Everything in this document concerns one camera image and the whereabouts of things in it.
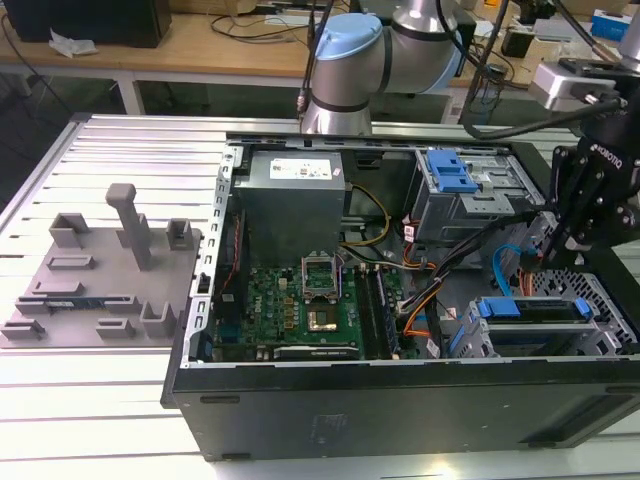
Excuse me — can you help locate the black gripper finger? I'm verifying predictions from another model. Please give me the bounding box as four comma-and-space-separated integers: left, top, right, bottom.
555, 169, 640, 269
542, 143, 584, 271

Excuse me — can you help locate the blue disk wire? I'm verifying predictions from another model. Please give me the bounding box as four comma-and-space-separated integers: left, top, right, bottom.
490, 243, 545, 297

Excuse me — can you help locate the hard disk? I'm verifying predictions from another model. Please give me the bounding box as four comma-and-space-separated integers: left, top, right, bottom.
474, 295, 599, 347

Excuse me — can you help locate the grey metal disk bay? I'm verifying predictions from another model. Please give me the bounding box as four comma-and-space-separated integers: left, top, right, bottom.
447, 267, 640, 359

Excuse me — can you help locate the black RAM slot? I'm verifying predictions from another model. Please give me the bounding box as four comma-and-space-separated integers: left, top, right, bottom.
354, 264, 385, 360

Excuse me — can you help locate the blue plastic drive latch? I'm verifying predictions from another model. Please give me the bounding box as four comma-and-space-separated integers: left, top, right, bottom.
427, 148, 480, 195

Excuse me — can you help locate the grey metal drive cage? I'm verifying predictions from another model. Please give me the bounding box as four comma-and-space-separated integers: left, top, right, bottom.
408, 146, 547, 245

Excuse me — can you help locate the blue cardboard box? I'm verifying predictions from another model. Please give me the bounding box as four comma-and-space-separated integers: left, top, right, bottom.
589, 7, 632, 40

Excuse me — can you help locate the small black box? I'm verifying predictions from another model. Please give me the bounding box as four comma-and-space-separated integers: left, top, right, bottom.
500, 26, 535, 57

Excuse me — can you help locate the grey power supply unit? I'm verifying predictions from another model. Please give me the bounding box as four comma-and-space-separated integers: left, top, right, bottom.
232, 149, 347, 262

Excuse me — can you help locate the metal socket cover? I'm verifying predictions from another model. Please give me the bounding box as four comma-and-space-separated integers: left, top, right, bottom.
300, 253, 342, 303

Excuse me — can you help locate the CPU socket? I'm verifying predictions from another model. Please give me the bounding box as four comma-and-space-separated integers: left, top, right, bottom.
305, 308, 342, 335

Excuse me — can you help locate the black graphics card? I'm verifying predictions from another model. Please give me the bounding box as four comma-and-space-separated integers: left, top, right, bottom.
272, 343, 362, 362

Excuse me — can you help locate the green motherboard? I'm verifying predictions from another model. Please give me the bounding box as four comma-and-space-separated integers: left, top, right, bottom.
213, 259, 419, 362

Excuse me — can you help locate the black open PC case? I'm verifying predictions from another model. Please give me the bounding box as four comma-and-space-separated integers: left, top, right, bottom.
159, 131, 640, 462

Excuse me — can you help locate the wooden desk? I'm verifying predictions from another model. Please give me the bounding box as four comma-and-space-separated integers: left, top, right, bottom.
0, 0, 640, 117

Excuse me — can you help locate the grey plastic parts rack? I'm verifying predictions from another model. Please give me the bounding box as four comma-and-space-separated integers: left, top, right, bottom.
0, 182, 205, 352

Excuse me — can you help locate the black box on desk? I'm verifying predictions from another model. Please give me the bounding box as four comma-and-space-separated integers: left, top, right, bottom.
3, 0, 172, 50

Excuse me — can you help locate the crumpled white paper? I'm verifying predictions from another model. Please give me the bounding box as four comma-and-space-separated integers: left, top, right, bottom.
47, 28, 99, 57

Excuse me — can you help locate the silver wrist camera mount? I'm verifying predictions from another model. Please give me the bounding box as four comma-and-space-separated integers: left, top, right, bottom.
527, 57, 621, 112

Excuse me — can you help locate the black disk wire bundle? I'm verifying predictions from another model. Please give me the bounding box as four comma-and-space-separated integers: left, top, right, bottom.
399, 208, 557, 314

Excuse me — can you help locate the yellow wire bundle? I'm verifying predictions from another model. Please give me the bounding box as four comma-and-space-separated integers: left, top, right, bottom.
338, 183, 392, 249

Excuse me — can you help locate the orange wire bundle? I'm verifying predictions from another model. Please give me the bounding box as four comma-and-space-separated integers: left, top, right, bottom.
399, 294, 437, 339

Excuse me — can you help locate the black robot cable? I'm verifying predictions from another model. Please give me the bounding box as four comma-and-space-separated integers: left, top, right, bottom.
297, 0, 335, 121

